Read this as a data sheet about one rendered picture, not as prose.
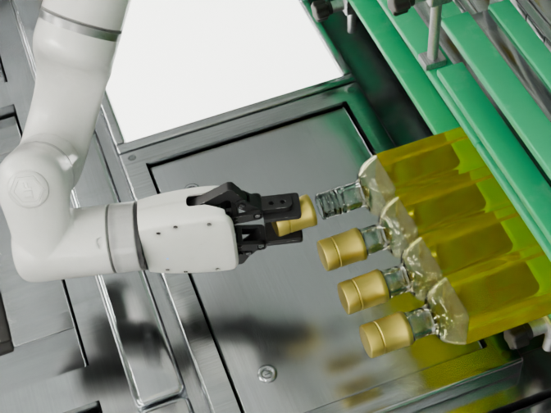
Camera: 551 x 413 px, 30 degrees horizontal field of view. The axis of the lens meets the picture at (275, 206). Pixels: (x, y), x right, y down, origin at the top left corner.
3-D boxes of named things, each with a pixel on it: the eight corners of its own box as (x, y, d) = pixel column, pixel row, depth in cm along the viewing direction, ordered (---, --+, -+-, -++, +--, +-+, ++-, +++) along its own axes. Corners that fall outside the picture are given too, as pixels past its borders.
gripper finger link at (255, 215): (198, 229, 108) (244, 240, 110) (218, 203, 105) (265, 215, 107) (198, 208, 110) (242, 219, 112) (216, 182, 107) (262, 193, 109)
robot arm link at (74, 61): (117, 35, 101) (61, 232, 106) (130, 25, 113) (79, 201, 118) (34, 8, 100) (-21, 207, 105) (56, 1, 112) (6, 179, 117)
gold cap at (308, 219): (306, 207, 114) (268, 220, 113) (304, 187, 111) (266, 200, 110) (317, 231, 111) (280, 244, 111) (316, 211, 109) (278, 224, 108)
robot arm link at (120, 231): (121, 293, 112) (147, 290, 112) (107, 247, 105) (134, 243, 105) (121, 238, 117) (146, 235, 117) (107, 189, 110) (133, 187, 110)
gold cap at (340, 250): (354, 241, 111) (316, 253, 110) (353, 220, 108) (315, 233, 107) (367, 265, 109) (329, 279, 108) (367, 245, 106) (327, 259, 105)
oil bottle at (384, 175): (520, 135, 119) (349, 191, 116) (526, 102, 115) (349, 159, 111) (544, 170, 116) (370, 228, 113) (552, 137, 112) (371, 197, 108)
